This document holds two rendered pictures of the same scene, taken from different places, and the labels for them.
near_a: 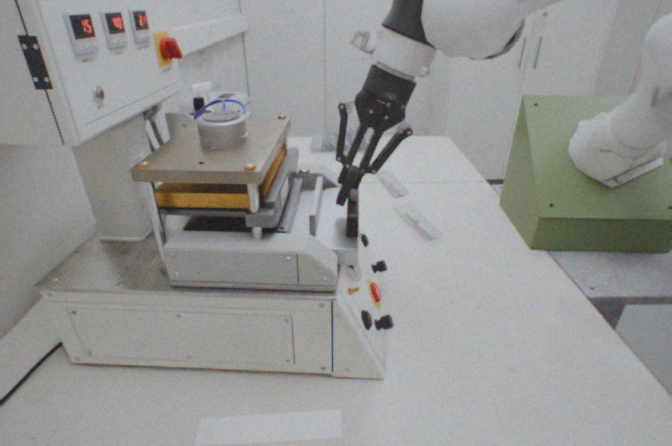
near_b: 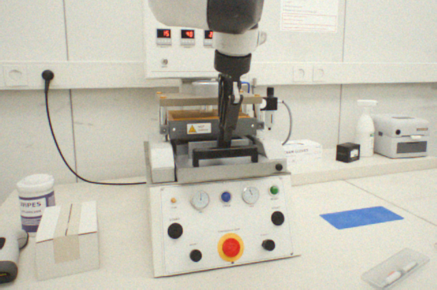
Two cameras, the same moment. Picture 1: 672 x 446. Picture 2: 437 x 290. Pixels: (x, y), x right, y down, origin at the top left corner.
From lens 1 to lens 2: 0.85 m
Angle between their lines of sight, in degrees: 70
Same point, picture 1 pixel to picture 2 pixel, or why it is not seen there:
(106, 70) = (175, 53)
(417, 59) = (216, 37)
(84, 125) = (150, 71)
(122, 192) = not seen: hidden behind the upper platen
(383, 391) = (144, 280)
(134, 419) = (119, 210)
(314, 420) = (90, 224)
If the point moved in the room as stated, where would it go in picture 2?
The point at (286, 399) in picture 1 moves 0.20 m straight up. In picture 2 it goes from (134, 244) to (130, 167)
